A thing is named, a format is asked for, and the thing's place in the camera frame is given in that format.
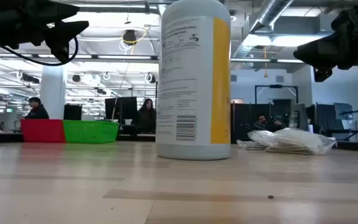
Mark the white building pillar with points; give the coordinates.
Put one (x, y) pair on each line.
(53, 93)

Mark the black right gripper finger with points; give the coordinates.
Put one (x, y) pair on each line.
(322, 53)

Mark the black station gantry frame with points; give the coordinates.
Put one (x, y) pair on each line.
(277, 86)

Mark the red plastic basket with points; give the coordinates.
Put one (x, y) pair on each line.
(42, 130)

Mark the green plastic basket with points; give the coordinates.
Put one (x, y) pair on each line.
(89, 132)

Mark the person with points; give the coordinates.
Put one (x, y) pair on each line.
(147, 118)
(37, 113)
(262, 119)

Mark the silver ceiling air duct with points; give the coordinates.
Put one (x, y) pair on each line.
(269, 18)

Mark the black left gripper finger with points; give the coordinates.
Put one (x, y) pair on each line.
(65, 11)
(64, 34)

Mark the black aluminium table frame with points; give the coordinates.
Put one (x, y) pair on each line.
(135, 137)

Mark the black computer monitor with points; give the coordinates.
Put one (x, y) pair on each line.
(121, 109)

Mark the black oblong item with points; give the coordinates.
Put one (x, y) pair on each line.
(306, 140)

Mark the black ceiling speaker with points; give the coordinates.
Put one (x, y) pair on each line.
(129, 36)

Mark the grey monitor on arm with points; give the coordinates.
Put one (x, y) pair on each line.
(343, 110)

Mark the white wipes canister yellow label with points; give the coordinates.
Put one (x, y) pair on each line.
(185, 77)

